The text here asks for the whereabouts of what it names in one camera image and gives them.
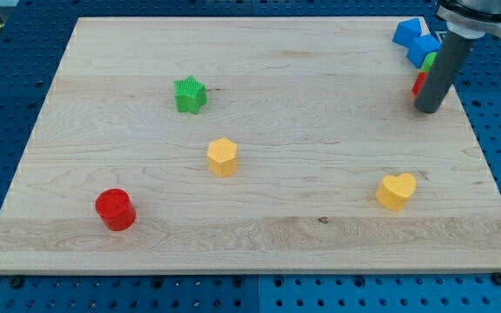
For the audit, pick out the green block behind tool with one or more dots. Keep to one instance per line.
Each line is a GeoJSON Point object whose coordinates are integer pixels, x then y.
{"type": "Point", "coordinates": [428, 62]}

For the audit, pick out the blue block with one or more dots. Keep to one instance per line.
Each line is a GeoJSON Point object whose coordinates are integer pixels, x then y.
{"type": "Point", "coordinates": [407, 31]}
{"type": "Point", "coordinates": [420, 47]}

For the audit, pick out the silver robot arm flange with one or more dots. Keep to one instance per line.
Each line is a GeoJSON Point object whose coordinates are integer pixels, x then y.
{"type": "Point", "coordinates": [471, 18]}

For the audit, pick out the red star block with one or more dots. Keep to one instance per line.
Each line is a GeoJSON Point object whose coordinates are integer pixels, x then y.
{"type": "Point", "coordinates": [419, 82]}

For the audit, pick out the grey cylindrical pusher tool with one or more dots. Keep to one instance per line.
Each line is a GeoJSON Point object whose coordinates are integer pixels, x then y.
{"type": "Point", "coordinates": [450, 58]}

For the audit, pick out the blue block near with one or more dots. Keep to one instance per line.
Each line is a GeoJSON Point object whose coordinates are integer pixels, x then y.
{"type": "Point", "coordinates": [420, 47]}

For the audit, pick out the blue block far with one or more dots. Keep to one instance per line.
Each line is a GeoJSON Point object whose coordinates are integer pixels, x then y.
{"type": "Point", "coordinates": [407, 31]}

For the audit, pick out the wooden board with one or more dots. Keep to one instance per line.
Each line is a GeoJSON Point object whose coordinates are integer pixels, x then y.
{"type": "Point", "coordinates": [320, 109]}

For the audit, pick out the yellow heart block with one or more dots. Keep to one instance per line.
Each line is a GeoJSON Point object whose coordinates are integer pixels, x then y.
{"type": "Point", "coordinates": [394, 192]}

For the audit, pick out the green star block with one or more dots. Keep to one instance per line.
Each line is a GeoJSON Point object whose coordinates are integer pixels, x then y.
{"type": "Point", "coordinates": [190, 95]}

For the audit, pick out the red cylinder block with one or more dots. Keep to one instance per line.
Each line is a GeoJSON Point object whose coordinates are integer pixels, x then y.
{"type": "Point", "coordinates": [115, 209]}

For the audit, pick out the yellow hexagon block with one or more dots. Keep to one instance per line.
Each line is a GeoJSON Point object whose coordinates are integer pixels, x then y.
{"type": "Point", "coordinates": [222, 157]}

